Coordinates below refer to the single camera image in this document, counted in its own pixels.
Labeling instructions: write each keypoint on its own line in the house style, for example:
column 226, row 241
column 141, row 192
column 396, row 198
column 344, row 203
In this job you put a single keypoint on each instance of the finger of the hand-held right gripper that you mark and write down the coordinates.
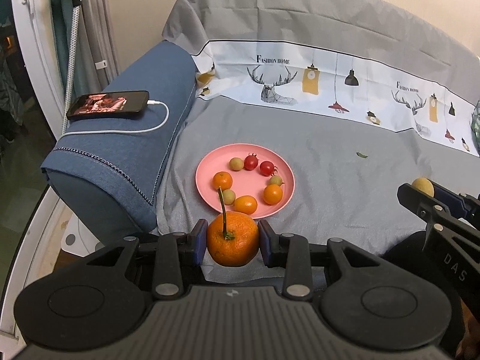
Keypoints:
column 416, row 197
column 450, row 198

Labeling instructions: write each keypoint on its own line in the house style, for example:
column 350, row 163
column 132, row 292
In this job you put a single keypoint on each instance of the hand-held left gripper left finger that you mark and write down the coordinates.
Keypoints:
column 200, row 240

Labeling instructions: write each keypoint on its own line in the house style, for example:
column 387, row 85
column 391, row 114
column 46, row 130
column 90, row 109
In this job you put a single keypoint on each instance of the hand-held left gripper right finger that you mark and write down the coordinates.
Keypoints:
column 264, row 242

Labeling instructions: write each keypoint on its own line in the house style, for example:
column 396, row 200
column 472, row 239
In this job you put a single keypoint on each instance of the yellowish small round fruit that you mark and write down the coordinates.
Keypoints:
column 423, row 185

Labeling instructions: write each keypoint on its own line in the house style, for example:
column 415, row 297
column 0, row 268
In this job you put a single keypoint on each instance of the orange mandarin with stem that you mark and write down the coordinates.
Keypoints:
column 232, row 247

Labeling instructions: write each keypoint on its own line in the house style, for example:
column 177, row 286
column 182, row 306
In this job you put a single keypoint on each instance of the small orange mandarin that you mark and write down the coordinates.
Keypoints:
column 222, row 180
column 245, row 204
column 272, row 194

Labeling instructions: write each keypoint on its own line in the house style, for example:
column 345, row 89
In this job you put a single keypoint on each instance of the small green round fruit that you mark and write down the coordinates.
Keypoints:
column 276, row 180
column 236, row 164
column 228, row 196

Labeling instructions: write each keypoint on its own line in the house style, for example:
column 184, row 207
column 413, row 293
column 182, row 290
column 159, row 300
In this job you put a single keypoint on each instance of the pink round plate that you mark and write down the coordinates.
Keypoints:
column 245, row 183

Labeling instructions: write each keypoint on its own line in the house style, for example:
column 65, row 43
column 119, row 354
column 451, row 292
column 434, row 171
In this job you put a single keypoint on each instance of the red cherry tomato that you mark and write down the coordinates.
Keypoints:
column 251, row 161
column 267, row 167

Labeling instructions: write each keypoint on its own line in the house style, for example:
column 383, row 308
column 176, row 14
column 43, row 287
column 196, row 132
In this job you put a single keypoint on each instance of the small green leaf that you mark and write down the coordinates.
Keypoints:
column 362, row 154

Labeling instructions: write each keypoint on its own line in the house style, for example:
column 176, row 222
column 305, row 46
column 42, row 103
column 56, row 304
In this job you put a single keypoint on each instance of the grey printed cloth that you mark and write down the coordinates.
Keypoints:
column 337, row 195

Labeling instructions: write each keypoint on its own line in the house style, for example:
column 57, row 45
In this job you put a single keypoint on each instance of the green patterned cloth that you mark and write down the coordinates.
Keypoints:
column 476, row 123

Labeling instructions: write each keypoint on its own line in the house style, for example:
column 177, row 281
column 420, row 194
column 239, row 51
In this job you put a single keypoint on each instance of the blue sofa armrest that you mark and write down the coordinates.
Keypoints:
column 123, row 157

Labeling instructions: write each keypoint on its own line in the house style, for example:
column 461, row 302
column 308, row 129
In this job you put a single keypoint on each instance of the white grey-dotted object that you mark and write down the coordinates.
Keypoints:
column 75, row 240

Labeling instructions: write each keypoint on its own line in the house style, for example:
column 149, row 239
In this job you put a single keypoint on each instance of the black smartphone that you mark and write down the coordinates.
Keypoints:
column 108, row 104

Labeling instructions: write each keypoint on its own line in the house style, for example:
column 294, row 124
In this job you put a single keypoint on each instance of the white curtain clip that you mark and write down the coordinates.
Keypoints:
column 101, row 64

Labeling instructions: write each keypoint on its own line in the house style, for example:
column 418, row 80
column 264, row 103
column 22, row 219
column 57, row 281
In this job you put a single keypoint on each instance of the black white braided pole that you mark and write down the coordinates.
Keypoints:
column 73, row 45

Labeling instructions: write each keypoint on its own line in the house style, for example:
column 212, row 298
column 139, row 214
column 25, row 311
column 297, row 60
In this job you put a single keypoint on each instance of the grey curtain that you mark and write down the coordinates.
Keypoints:
column 99, row 15

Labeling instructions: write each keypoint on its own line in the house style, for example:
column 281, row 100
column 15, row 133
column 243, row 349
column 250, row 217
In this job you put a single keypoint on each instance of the teal curtain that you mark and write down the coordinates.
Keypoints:
column 62, row 26

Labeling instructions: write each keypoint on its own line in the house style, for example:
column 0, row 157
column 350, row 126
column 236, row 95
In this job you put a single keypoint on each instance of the white door frame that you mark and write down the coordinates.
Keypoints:
column 33, row 45

